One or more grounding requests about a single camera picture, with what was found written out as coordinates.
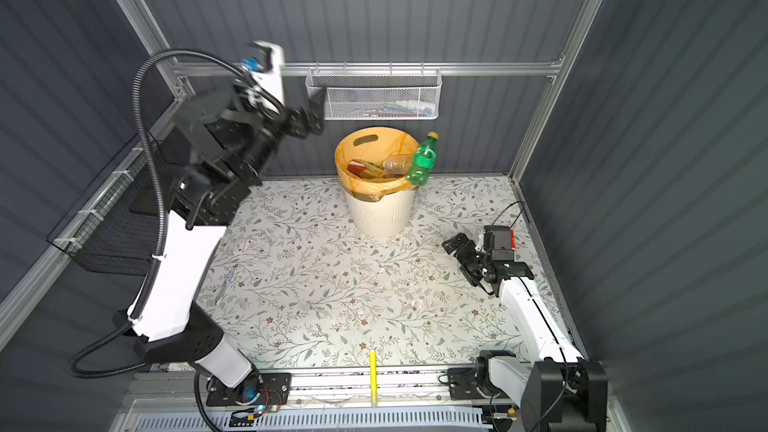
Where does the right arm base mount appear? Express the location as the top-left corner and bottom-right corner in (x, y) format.
(447, 363), (530, 403)

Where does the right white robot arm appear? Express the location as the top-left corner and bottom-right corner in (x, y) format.
(442, 225), (608, 431)

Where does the orange bin liner bag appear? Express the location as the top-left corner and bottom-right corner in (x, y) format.
(334, 127), (418, 202)

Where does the yellow marker on rail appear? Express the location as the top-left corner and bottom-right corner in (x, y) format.
(369, 350), (378, 408)

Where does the white plastic waste bin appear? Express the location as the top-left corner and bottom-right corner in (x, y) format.
(344, 189), (416, 238)

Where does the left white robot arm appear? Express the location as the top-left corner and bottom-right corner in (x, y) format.
(67, 41), (326, 417)

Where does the green soda bottle yellow cap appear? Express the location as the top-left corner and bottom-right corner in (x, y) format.
(406, 132), (439, 187)

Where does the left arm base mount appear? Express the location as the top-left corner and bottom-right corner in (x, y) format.
(205, 372), (293, 407)

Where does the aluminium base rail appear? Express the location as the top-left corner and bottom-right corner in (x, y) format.
(123, 363), (510, 410)

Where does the white ribbed cable tray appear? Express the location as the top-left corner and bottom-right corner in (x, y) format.
(134, 406), (494, 432)

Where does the yellow tea bottle red label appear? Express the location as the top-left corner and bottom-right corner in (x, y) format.
(347, 159), (386, 180)

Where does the black wire mesh basket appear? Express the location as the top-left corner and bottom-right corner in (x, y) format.
(47, 142), (157, 277)

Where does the clear long bottle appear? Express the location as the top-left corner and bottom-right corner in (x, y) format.
(382, 154), (413, 176)

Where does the white wire mesh basket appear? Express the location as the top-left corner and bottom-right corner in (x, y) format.
(305, 69), (443, 121)

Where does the white bottle in basket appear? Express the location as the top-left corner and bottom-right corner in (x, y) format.
(395, 100), (437, 116)

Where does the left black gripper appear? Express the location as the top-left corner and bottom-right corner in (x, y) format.
(234, 86), (325, 186)

